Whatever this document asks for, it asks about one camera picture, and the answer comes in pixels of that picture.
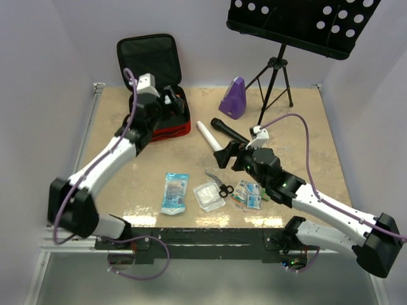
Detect purple metronome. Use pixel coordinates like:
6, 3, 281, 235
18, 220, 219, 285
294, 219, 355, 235
218, 77, 247, 120

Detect blue pouch packet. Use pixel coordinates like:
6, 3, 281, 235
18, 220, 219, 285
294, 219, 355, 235
160, 173, 189, 215

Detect bandage packets pile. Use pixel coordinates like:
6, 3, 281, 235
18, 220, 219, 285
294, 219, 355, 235
231, 180, 261, 210

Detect aluminium frame rail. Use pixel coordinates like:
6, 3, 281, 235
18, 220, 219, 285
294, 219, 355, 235
24, 83, 106, 305

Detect black microphone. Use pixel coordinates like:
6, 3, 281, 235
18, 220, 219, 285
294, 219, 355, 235
210, 118, 249, 143

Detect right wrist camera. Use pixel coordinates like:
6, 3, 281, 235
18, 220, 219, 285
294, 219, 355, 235
245, 125, 269, 150

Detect black music stand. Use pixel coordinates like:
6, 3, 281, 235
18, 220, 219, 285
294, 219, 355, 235
226, 0, 380, 112

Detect white gauze packet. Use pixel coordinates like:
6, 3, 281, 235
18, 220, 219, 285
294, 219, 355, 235
193, 182, 226, 213

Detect green small box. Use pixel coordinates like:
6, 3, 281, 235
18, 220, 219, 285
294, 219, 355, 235
260, 188, 270, 201

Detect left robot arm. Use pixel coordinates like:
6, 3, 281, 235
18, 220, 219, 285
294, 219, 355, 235
47, 86, 191, 249

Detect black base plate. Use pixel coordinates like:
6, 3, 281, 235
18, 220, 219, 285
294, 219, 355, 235
95, 227, 306, 264

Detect white plastic bottle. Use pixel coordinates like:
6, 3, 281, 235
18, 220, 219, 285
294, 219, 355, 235
164, 96, 172, 105

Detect red black medicine case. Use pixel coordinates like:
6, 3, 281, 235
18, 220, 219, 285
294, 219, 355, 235
116, 34, 191, 148

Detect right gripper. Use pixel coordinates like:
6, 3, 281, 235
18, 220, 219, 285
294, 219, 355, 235
213, 140, 268, 189

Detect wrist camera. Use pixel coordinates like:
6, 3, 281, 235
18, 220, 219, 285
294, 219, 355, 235
136, 73, 160, 97
245, 125, 269, 150

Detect black handled scissors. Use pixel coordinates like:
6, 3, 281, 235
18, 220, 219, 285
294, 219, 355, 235
204, 170, 234, 198

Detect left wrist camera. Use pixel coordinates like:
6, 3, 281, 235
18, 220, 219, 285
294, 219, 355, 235
136, 73, 160, 97

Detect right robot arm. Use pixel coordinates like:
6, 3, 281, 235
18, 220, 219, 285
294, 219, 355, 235
213, 141, 403, 278

